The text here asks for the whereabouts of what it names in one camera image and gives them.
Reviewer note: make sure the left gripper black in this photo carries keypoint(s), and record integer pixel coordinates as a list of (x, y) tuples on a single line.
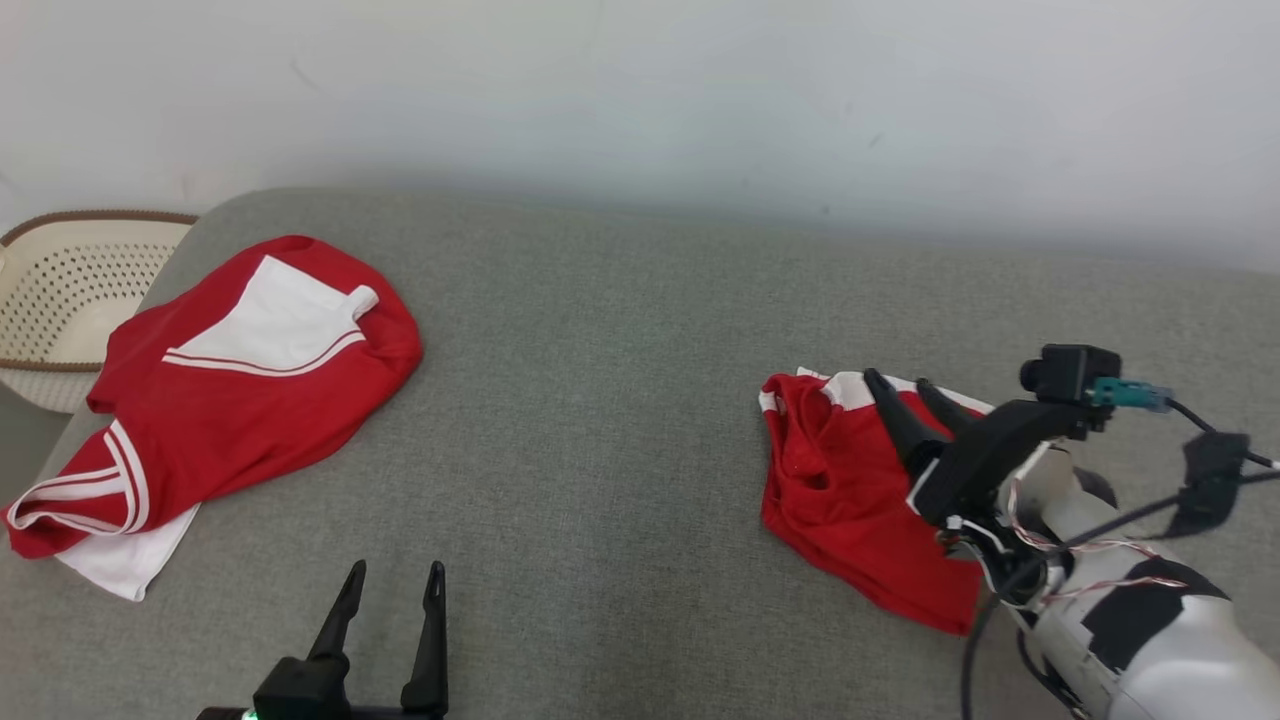
[(305, 690)]

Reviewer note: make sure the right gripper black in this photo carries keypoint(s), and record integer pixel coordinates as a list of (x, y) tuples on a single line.
[(985, 450)]

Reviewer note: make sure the red shorts with white band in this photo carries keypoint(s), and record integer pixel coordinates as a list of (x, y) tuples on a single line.
[(840, 520)]

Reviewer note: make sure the red white basketball jersey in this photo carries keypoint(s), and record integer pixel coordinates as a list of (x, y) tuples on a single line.
[(240, 420)]

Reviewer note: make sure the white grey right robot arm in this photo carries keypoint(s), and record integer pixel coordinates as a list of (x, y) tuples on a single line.
[(1200, 670)]

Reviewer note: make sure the cream perforated laundry basket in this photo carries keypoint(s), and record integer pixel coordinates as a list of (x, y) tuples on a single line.
[(70, 300)]

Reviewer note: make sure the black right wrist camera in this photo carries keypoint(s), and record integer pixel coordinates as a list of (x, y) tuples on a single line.
[(1070, 372)]

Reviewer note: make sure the teal right camera connector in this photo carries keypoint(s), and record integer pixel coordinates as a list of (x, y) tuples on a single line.
[(1130, 393)]

